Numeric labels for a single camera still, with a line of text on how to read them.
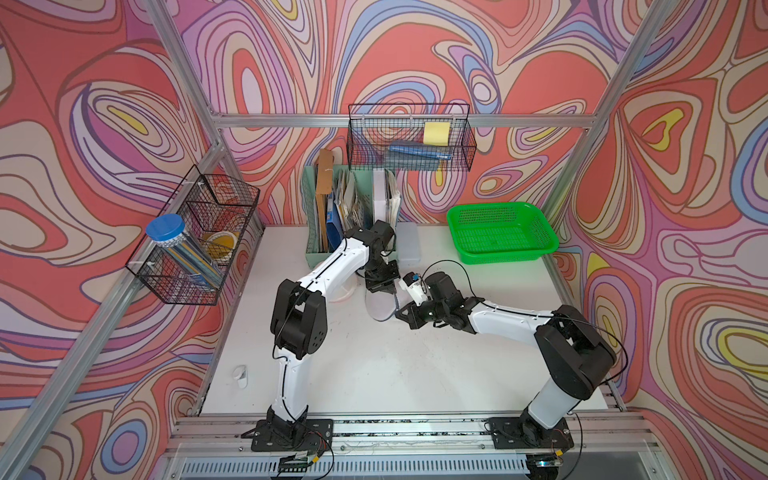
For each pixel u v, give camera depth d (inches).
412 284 31.5
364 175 41.2
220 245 27.7
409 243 44.6
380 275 30.8
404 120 34.8
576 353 18.3
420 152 34.8
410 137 38.0
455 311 26.7
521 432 26.4
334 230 36.4
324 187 33.3
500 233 46.4
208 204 30.2
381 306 34.1
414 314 30.2
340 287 37.7
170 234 22.6
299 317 20.5
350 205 37.5
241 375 31.4
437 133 34.8
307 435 28.7
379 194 36.8
